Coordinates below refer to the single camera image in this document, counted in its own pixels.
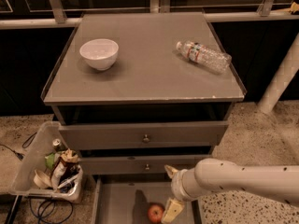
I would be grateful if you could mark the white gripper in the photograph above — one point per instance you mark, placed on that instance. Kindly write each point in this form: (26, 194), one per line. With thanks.
(177, 185)

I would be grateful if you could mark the grey bottom drawer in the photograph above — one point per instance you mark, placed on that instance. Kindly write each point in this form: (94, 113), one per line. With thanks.
(126, 199)

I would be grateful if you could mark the clear plastic water bottle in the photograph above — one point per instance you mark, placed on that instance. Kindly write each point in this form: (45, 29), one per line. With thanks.
(213, 60)

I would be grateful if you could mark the white diagonal pipe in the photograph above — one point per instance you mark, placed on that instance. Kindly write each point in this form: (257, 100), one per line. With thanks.
(282, 78)

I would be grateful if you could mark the grey drawer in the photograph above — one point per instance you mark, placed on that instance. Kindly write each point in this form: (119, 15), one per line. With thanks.
(137, 164)
(126, 199)
(143, 135)

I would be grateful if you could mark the grey top drawer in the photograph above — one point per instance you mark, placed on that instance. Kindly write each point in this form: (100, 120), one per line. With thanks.
(143, 135)

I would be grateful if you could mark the metal window railing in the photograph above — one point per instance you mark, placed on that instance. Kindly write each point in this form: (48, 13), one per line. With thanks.
(30, 14)

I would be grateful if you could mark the clear plastic bin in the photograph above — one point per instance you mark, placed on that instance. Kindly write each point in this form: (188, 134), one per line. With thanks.
(23, 183)

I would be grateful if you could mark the white ceramic bowl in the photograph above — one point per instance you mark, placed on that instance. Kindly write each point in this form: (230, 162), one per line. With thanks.
(99, 54)

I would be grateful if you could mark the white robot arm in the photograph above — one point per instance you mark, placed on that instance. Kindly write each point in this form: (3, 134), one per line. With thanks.
(278, 183)

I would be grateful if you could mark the crumpled wrappers and trash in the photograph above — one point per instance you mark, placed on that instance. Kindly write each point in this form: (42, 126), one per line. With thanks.
(65, 167)

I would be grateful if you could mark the grey middle drawer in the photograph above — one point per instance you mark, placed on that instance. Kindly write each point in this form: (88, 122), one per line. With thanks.
(137, 164)

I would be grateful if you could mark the red apple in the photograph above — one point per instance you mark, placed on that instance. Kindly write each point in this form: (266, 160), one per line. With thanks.
(155, 213)

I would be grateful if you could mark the small white cup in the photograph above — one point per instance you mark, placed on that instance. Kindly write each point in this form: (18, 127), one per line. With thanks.
(42, 180)

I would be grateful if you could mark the grey drawer cabinet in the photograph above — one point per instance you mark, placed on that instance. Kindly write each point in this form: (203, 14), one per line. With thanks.
(149, 82)

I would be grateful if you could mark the metal can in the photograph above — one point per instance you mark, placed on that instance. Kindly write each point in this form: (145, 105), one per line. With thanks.
(58, 145)

